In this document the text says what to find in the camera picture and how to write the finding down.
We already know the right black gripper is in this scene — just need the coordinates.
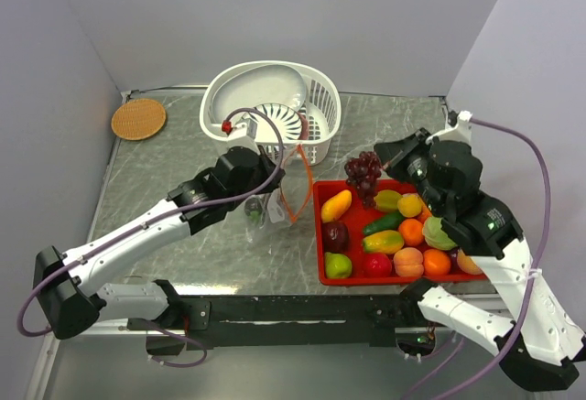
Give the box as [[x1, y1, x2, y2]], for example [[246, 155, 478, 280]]
[[373, 125, 448, 216]]

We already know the purple grape bunch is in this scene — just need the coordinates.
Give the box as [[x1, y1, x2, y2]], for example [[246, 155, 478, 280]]
[[344, 151, 382, 208]]

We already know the dark purple mangosteen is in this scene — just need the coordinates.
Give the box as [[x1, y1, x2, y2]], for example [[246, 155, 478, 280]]
[[244, 197, 264, 224]]

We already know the clear zip top bag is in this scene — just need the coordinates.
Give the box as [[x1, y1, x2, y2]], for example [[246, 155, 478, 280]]
[[244, 144, 313, 245]]

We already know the yellow orange mango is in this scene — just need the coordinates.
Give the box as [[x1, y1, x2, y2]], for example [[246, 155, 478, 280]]
[[320, 189, 353, 223]]

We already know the green pear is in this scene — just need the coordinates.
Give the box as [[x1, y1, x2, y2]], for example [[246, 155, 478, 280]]
[[324, 252, 353, 279]]

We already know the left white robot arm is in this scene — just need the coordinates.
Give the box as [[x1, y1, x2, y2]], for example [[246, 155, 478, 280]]
[[32, 146, 285, 340]]

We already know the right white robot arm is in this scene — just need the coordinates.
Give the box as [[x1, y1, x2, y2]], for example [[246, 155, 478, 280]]
[[374, 129, 585, 392]]

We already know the green starfruit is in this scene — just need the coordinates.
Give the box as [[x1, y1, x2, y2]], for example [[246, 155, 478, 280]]
[[374, 189, 403, 213]]

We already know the green cucumber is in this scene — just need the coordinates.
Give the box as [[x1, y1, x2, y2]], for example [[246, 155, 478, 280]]
[[363, 211, 406, 236]]

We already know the orange carrot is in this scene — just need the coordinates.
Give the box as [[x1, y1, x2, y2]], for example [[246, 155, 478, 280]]
[[417, 204, 432, 224]]

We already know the striped round plate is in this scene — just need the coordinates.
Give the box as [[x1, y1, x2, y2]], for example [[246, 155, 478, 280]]
[[252, 103, 303, 143]]

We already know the white plastic dish basket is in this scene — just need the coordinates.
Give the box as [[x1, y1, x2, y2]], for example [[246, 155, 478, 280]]
[[199, 60, 342, 166]]

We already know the green cabbage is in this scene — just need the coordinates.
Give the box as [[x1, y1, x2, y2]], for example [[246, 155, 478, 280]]
[[422, 216, 457, 251]]

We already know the white oval plate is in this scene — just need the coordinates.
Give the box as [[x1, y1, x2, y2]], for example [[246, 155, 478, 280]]
[[210, 64, 307, 124]]

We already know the red plastic tray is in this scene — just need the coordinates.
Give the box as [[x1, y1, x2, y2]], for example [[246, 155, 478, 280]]
[[313, 179, 486, 286]]

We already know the orange peach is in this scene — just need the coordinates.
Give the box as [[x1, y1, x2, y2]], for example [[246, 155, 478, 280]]
[[393, 247, 425, 277]]

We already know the round woven coaster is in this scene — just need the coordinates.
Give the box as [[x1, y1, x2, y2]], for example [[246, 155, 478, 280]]
[[111, 99, 167, 141]]

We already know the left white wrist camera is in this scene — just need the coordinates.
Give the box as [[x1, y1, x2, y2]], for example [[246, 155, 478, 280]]
[[222, 113, 258, 153]]

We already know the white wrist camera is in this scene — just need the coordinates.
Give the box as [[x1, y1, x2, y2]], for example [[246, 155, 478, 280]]
[[222, 113, 258, 153], [426, 110, 472, 146]]

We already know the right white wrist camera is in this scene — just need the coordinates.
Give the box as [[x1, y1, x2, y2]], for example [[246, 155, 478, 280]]
[[426, 110, 472, 146]]

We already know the black base frame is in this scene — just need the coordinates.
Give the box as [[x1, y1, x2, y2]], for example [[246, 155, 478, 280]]
[[126, 280, 454, 358]]

